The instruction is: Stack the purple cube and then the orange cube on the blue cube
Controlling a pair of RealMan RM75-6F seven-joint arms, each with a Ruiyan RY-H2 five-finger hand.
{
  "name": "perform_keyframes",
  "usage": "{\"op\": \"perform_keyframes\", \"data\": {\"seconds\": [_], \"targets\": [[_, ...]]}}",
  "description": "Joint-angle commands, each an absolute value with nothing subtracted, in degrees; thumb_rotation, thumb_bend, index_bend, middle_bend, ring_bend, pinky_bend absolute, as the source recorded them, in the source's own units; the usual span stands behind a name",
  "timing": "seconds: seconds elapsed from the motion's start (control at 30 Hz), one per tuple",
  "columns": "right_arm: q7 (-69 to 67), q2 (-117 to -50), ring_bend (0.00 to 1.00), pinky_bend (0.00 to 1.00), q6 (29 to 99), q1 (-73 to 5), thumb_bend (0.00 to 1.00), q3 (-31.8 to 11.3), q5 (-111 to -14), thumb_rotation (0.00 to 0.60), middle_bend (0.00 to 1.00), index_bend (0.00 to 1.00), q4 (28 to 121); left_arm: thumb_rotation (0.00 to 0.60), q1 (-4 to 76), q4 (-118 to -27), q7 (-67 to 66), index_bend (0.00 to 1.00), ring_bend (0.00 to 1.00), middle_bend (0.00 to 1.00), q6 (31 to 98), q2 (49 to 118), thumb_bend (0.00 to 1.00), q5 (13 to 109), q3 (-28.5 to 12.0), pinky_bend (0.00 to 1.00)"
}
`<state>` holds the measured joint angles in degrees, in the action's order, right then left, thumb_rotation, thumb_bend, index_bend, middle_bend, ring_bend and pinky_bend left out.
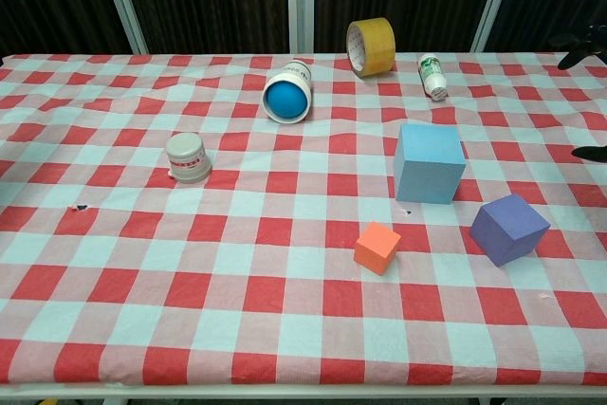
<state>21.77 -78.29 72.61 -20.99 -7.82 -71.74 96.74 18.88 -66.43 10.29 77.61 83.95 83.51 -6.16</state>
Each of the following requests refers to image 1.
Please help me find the white paper cup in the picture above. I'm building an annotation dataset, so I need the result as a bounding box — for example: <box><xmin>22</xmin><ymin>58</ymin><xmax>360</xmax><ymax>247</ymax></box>
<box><xmin>262</xmin><ymin>59</ymin><xmax>314</xmax><ymax>125</ymax></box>

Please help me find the orange foam cube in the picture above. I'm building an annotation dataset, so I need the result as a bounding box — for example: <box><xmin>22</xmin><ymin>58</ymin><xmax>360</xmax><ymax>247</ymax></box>
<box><xmin>353</xmin><ymin>221</ymin><xmax>402</xmax><ymax>277</ymax></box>

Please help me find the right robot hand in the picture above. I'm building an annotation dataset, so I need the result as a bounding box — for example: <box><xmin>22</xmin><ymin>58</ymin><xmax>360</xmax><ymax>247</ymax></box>
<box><xmin>557</xmin><ymin>24</ymin><xmax>607</xmax><ymax>163</ymax></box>

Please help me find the light blue foam cube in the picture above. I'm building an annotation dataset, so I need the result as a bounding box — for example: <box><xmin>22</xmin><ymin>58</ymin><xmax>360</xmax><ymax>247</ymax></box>
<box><xmin>393</xmin><ymin>122</ymin><xmax>467</xmax><ymax>206</ymax></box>

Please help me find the white jar red label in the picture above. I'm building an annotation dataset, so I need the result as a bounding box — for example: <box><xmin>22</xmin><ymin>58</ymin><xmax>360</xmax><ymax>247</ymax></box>
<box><xmin>165</xmin><ymin>132</ymin><xmax>212</xmax><ymax>185</ymax></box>

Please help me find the yellow packing tape roll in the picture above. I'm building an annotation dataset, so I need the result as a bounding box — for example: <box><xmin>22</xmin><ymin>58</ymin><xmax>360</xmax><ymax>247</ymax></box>
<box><xmin>345</xmin><ymin>16</ymin><xmax>396</xmax><ymax>79</ymax></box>

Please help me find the red white checked tablecloth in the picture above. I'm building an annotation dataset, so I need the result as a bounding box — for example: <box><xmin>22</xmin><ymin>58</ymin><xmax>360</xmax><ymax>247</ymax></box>
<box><xmin>0</xmin><ymin>51</ymin><xmax>607</xmax><ymax>387</ymax></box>

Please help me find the white bottle green label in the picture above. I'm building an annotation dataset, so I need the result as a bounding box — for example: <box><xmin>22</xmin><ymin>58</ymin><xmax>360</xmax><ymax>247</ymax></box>
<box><xmin>417</xmin><ymin>53</ymin><xmax>448</xmax><ymax>102</ymax></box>

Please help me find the purple foam cube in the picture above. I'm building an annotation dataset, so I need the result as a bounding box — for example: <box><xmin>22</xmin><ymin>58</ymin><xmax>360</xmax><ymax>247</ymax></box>
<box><xmin>469</xmin><ymin>193</ymin><xmax>551</xmax><ymax>268</ymax></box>

